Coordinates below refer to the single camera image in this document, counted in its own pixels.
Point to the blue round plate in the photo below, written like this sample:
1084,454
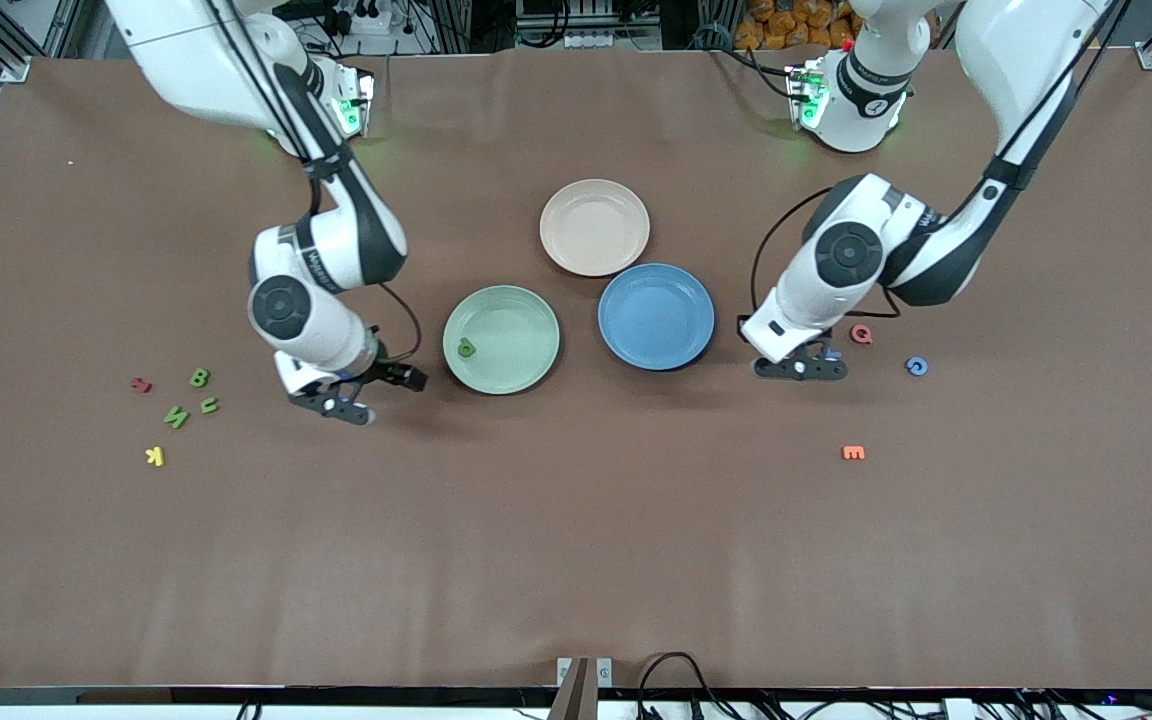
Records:
656,316

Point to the green letter N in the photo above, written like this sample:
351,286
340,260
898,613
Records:
176,417

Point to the black table edge strip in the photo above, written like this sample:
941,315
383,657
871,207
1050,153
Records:
336,696

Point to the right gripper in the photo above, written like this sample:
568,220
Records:
383,371

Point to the orange letter E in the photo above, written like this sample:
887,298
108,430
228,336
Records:
853,453

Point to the bag of orange fruit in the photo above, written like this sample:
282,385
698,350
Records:
786,20

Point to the long white power strip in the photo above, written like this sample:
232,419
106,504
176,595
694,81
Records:
596,40

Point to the green letter S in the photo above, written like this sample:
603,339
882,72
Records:
209,405

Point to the green letter B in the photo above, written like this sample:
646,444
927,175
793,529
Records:
199,377

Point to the red letter J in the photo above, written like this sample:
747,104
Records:
141,384

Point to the brown table cover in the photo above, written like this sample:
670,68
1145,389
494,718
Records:
576,520

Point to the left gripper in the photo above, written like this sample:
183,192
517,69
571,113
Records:
826,333

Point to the green letter P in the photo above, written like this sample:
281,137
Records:
466,348

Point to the yellow letter K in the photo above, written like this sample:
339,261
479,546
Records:
155,456

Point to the red letter Q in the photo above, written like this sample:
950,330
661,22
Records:
861,334

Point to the beige round plate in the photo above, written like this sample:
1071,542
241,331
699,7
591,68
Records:
595,228

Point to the white power strip with plugs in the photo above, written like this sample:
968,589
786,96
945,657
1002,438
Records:
376,25

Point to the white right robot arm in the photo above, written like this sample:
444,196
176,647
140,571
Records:
216,70

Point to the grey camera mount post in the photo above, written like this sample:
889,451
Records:
576,690

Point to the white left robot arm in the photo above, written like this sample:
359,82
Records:
1016,60

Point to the green round plate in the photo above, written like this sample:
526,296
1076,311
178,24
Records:
511,340

